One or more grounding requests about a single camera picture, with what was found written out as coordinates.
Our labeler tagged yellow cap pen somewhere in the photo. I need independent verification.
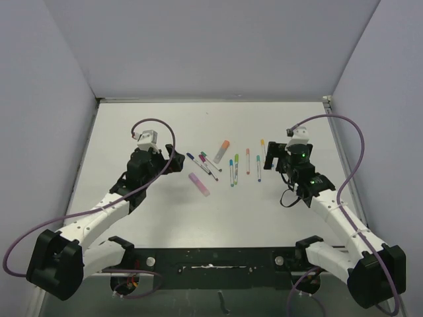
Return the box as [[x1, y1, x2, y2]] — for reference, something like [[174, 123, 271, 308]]
[[260, 139, 266, 164]]

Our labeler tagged teal cap pen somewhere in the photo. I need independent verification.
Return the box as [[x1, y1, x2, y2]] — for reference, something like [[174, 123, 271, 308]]
[[256, 155, 262, 182]]

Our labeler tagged orange cap pen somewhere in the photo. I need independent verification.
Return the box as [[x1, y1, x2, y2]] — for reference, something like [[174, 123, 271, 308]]
[[246, 148, 250, 175]]

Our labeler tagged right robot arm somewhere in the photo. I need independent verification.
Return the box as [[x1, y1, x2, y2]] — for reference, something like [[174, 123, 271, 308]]
[[264, 141, 406, 308]]

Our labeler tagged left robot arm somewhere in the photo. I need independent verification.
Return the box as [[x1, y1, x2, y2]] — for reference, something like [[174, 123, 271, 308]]
[[26, 144, 185, 300]]

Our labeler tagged lime green cap pen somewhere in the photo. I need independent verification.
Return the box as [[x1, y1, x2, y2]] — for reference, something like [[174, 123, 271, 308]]
[[234, 154, 239, 185]]

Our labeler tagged light blue cap pen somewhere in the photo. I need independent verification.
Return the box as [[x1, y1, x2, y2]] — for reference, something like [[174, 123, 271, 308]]
[[229, 159, 235, 187]]

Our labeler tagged blue cap marker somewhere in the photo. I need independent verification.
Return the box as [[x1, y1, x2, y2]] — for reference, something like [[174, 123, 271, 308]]
[[186, 153, 211, 175]]

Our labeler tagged pink highlighter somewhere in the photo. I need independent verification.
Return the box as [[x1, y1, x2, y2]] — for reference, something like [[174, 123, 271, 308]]
[[188, 172, 210, 197]]

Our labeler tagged magenta cap marker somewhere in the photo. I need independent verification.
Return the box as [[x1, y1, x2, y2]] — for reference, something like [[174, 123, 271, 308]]
[[198, 155, 219, 182]]

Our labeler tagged green cap marker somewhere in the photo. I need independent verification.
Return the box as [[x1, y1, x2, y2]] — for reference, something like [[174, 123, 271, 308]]
[[201, 151, 222, 172]]

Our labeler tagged orange cap highlighter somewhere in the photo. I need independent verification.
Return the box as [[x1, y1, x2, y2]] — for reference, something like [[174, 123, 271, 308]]
[[213, 140, 230, 164]]

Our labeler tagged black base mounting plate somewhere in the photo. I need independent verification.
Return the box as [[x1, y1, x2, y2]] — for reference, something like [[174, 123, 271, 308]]
[[95, 246, 334, 297]]

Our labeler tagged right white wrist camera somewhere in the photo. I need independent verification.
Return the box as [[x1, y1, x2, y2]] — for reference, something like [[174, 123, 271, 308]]
[[286, 126, 309, 147]]

